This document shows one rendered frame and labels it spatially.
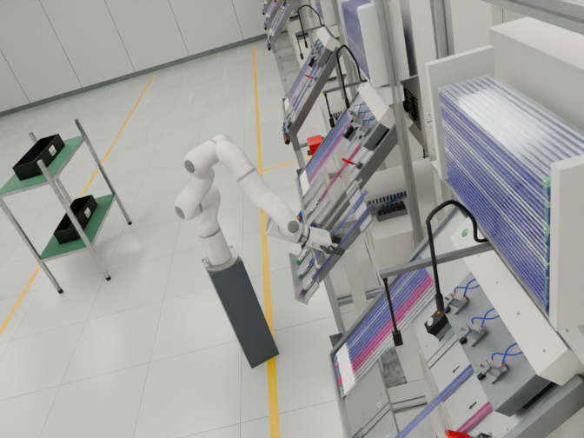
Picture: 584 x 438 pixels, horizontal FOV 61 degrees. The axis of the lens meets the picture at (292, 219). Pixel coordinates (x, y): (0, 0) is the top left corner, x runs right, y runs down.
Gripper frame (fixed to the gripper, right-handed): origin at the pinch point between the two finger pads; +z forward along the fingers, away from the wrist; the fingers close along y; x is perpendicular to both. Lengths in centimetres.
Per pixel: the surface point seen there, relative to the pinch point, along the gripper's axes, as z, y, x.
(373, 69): -9, 36, -64
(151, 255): -64, 186, 165
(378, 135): 9, 42, -38
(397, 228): 43, 42, 3
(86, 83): -280, 922, 314
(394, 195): 45, 69, -3
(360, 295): 24.6, 7.9, 25.6
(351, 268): 13.9, 7.9, 13.1
